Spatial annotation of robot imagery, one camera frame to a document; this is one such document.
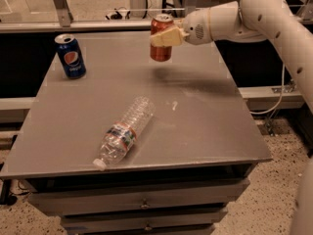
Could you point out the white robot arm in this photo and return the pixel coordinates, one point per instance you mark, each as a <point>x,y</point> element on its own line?
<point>246,21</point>

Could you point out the grey top drawer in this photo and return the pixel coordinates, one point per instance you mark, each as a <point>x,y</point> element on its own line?
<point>144,197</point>

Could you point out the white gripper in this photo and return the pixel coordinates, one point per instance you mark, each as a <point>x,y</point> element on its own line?
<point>196,26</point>

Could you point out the blue pepsi can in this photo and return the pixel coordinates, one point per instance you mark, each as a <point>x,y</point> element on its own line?
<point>69,53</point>

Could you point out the black white device on floor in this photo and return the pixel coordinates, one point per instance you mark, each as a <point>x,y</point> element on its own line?
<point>118,14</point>

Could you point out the grey drawer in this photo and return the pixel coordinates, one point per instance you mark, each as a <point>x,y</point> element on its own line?
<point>142,220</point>
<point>144,197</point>
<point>204,229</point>

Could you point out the clear plastic water bottle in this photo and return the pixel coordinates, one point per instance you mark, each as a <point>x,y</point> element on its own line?
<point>123,134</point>

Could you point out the metal frame rail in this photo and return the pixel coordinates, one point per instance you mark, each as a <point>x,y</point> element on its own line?
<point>75,26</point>

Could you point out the red coca-cola can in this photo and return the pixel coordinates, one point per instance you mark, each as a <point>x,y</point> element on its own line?
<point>160,22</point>

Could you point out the grey middle drawer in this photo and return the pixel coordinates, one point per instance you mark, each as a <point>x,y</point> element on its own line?
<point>142,220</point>

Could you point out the grey bottom drawer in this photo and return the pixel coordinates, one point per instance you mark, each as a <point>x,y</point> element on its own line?
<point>204,229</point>

